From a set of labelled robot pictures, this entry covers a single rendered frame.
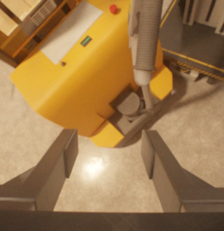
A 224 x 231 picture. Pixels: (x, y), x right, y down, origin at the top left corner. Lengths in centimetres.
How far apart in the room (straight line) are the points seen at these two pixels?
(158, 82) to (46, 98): 82
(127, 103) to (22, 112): 145
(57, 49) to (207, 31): 115
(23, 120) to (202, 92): 196
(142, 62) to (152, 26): 5
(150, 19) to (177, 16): 138
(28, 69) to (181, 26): 121
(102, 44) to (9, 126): 175
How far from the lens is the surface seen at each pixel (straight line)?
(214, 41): 156
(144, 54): 29
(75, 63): 89
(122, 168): 161
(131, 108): 118
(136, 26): 37
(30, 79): 101
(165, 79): 133
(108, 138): 128
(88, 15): 103
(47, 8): 107
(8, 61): 108
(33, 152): 206
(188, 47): 150
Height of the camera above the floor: 156
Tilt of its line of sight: 70 degrees down
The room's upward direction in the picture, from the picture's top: 52 degrees counter-clockwise
